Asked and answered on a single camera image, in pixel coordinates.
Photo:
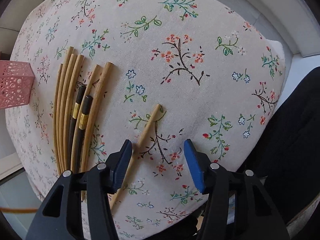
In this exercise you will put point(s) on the pink perforated utensil basket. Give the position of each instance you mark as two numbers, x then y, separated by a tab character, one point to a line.
17	79

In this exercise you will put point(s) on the black chopstick gold band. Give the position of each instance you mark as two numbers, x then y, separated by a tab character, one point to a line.
81	130
73	120

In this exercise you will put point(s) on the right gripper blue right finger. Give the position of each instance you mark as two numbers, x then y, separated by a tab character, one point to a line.
196	163

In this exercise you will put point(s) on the wooden chopstick lone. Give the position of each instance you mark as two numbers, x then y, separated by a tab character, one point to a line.
149	120

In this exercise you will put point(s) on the floral tablecloth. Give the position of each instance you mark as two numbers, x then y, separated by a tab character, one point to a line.
215	76

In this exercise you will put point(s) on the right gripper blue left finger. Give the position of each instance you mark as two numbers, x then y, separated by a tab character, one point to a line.
119	162

